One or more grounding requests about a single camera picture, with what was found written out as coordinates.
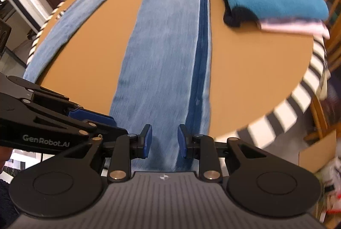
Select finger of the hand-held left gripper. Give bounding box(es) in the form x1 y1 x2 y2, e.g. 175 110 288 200
0 74 117 129
78 120 129 141

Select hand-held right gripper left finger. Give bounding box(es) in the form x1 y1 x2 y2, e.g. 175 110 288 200
61 124 153 182

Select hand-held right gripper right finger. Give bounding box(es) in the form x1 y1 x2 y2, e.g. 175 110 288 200
177 124 270 183

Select blue denim jeans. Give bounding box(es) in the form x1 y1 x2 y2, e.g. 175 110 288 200
23 0 214 173

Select person's dark clothing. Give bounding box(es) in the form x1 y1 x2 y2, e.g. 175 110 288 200
0 178 20 229

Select cardboard box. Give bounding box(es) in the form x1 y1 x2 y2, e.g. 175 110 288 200
298 130 338 174

